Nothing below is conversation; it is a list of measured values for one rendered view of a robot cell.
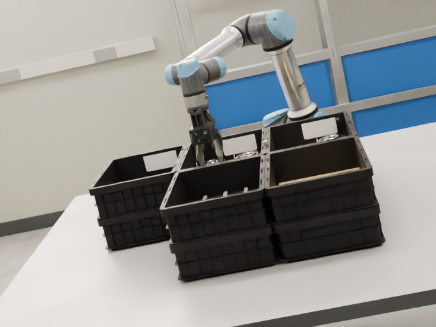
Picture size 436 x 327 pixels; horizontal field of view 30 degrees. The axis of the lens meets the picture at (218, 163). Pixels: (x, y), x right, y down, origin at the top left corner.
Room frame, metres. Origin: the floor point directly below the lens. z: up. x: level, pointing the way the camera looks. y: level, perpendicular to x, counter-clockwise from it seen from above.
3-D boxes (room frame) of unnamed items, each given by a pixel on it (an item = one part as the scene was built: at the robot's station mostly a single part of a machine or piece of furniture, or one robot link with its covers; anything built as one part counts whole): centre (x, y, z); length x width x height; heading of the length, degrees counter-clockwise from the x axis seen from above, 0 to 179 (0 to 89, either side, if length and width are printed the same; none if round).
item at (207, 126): (2.62, 0.03, 1.05); 0.09 x 0.08 x 0.12; 167
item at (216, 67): (2.72, -0.03, 1.21); 0.11 x 0.11 x 0.08; 48
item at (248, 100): (4.62, -0.38, 0.60); 0.72 x 0.03 x 0.56; 84
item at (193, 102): (2.63, 0.02, 1.13); 0.08 x 0.08 x 0.05
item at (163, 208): (2.36, 0.02, 0.92); 0.40 x 0.30 x 0.02; 173
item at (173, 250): (2.36, 0.02, 0.76); 0.40 x 0.30 x 0.12; 173
